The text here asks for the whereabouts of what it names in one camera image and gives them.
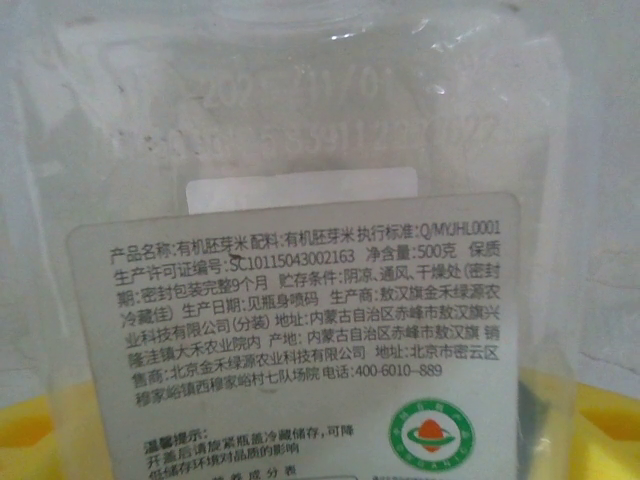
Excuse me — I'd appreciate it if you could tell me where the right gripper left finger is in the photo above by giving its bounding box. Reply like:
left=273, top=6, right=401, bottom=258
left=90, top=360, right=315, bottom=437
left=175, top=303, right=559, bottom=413
left=0, top=382, right=106, bottom=480

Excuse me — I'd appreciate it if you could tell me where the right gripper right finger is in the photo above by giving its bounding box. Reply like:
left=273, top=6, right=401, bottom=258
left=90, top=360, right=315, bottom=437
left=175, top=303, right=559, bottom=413
left=519, top=368, right=640, bottom=480

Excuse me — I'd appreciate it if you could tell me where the square clear bottle white label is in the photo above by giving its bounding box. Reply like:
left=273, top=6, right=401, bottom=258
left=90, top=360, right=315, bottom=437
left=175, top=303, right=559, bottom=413
left=4, top=0, right=596, bottom=480

